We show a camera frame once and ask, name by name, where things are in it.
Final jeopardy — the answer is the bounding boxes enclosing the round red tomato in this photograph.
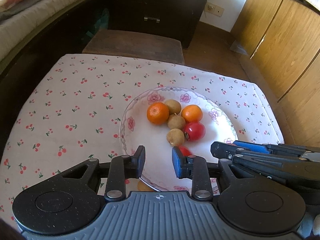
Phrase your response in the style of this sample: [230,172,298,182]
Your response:
[178,145,193,157]

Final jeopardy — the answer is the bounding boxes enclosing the small red tomato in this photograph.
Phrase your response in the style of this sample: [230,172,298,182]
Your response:
[183,122,206,141]

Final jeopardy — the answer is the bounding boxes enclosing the orange mandarin back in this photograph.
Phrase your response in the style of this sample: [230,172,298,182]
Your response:
[181,105,203,122]

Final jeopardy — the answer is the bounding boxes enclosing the orange mandarin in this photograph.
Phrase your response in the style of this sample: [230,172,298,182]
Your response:
[146,102,170,125]
[181,105,203,122]

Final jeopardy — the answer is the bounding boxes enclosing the brown round fruit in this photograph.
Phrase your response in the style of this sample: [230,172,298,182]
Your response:
[164,99,182,115]
[167,114,186,130]

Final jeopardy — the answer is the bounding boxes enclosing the brown round fruit front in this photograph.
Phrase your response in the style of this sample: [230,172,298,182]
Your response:
[164,99,182,115]

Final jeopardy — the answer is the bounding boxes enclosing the pale yellowish fruit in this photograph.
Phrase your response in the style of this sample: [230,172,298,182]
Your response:
[137,180,154,192]

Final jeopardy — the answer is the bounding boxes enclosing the white floral plate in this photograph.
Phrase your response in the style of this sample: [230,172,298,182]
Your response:
[120,87,238,191]

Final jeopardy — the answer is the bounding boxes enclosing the cherry print tablecloth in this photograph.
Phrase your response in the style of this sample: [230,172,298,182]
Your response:
[1,54,284,225]

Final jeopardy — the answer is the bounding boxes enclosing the dark wooden stool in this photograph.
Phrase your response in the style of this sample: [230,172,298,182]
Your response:
[82,29,184,65]

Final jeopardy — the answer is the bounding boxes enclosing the dark wooden drawer cabinet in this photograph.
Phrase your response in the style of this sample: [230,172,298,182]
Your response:
[107,0,207,48]

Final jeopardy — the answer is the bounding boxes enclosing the wall power outlet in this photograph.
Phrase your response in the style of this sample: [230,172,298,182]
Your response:
[204,2,224,17]

